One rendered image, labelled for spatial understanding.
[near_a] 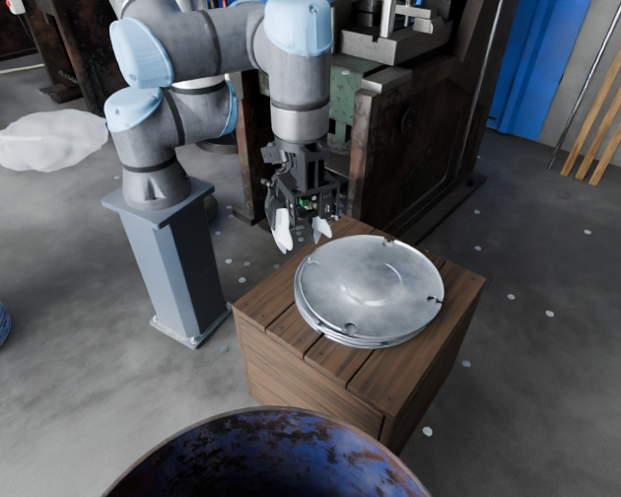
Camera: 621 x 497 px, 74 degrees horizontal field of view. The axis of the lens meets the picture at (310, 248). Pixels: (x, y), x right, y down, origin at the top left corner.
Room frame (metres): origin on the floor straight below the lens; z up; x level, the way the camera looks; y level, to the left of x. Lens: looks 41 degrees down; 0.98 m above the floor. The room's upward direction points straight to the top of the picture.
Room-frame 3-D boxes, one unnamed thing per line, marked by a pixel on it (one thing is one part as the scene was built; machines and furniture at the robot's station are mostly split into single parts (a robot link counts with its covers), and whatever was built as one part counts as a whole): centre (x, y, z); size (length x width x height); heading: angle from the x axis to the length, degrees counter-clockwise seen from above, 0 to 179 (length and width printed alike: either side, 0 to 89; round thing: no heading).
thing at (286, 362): (0.59, -0.11, 0.18); 0.40 x 0.38 x 0.35; 141
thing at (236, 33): (0.59, 0.08, 0.84); 0.11 x 0.11 x 0.08; 32
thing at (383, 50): (1.36, -0.14, 0.68); 0.45 x 0.30 x 0.06; 48
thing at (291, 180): (0.51, 0.01, 0.68); 0.09 x 0.08 x 0.12; 25
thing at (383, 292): (0.60, -0.12, 0.38); 0.29 x 0.29 x 0.01
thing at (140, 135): (0.82, 0.35, 0.62); 0.13 x 0.12 x 0.14; 122
